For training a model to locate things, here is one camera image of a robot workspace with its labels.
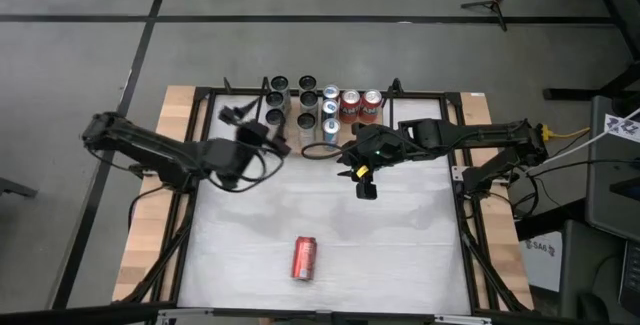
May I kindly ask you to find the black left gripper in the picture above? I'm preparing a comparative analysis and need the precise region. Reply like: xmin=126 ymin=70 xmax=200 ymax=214
xmin=218 ymin=95 xmax=293 ymax=158

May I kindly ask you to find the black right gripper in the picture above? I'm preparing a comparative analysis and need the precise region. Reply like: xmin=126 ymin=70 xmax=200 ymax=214
xmin=335 ymin=122 xmax=404 ymax=179

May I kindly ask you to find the red Fanta can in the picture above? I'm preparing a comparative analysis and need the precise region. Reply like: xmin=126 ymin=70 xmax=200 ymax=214
xmin=359 ymin=88 xmax=384 ymax=125
xmin=339 ymin=89 xmax=362 ymax=125
xmin=291 ymin=235 xmax=318 ymax=282

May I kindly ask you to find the gray chair leg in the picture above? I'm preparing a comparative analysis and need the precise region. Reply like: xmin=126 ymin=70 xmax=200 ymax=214
xmin=0 ymin=177 xmax=39 ymax=199

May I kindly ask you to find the gray equipment case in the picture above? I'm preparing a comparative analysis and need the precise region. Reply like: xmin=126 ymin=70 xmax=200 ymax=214
xmin=585 ymin=94 xmax=640 ymax=239

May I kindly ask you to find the white printed tag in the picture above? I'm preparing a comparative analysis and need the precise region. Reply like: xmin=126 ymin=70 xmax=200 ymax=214
xmin=603 ymin=113 xmax=640 ymax=144

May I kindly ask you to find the wooden shelf black metal frame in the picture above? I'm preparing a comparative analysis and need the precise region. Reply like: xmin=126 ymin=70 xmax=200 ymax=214
xmin=254 ymin=80 xmax=400 ymax=165

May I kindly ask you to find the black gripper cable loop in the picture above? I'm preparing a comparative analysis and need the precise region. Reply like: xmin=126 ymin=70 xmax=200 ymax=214
xmin=300 ymin=139 xmax=347 ymax=160

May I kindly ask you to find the black metal table frame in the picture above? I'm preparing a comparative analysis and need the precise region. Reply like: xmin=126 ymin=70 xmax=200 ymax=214
xmin=112 ymin=84 xmax=534 ymax=325

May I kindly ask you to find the yellow extension cord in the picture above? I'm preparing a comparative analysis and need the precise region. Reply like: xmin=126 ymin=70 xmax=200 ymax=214
xmin=539 ymin=123 xmax=592 ymax=141

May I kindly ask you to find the white cable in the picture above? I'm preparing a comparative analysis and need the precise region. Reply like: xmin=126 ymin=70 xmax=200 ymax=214
xmin=522 ymin=107 xmax=640 ymax=175

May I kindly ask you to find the black desk frame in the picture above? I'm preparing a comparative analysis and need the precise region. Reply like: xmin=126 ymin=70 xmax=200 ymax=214
xmin=502 ymin=0 xmax=640 ymax=102

